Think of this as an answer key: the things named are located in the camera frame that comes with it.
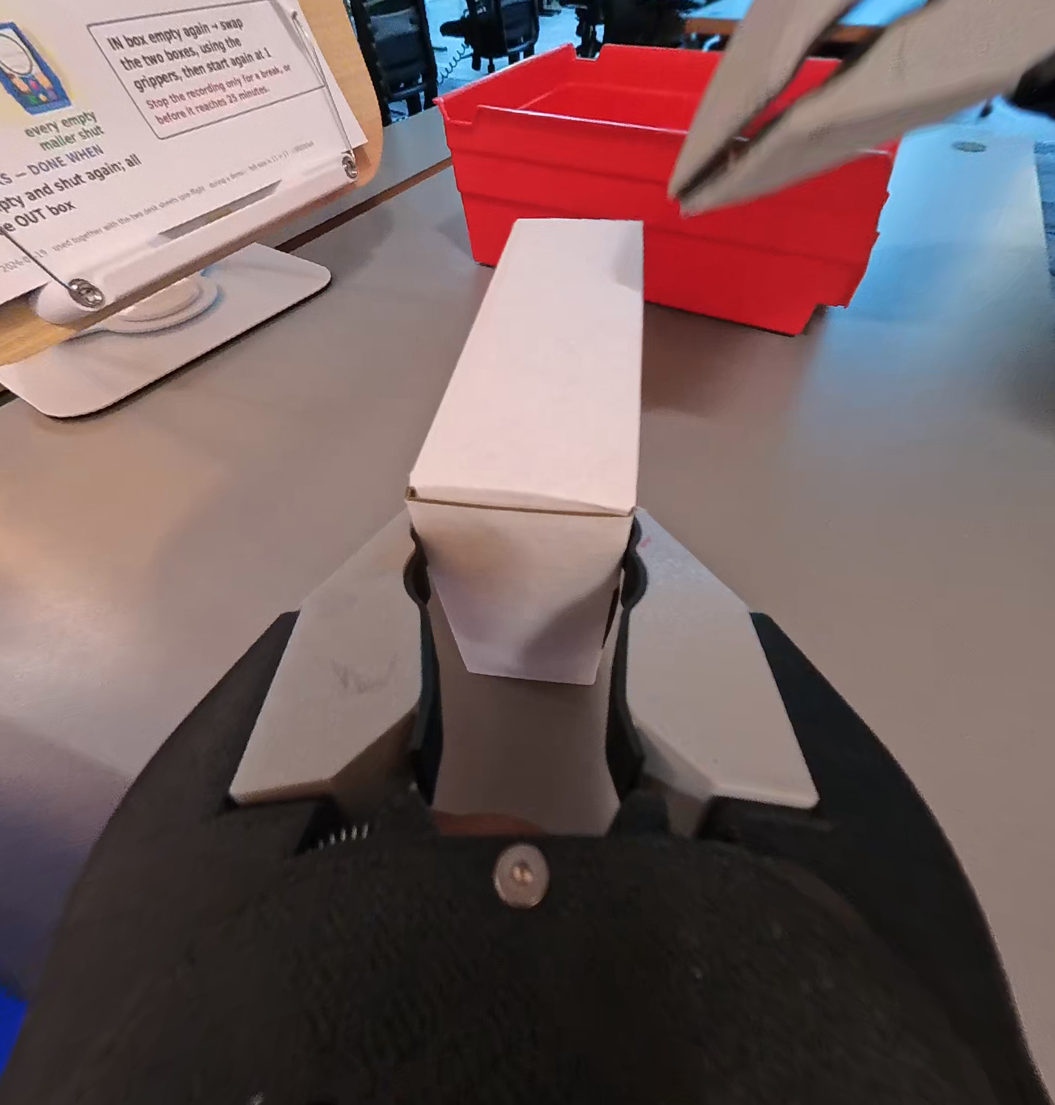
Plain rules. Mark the red plastic bin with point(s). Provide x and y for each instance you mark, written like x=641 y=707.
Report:
x=752 y=276

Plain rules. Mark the black office chair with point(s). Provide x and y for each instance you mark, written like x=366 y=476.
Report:
x=398 y=52
x=501 y=30

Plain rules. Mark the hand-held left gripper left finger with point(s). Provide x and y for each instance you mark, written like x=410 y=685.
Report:
x=337 y=691

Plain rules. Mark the instruction sheet on stand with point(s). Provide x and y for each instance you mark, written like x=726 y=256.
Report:
x=370 y=121

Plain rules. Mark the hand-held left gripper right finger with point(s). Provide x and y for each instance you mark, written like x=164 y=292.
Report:
x=708 y=691

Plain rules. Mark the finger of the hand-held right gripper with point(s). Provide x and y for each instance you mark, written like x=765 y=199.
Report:
x=881 y=86
x=769 y=52

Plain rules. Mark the round metal table grommet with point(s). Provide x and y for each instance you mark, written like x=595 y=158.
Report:
x=971 y=146

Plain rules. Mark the white cardboard mailer box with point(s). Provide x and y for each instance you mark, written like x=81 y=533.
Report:
x=544 y=371

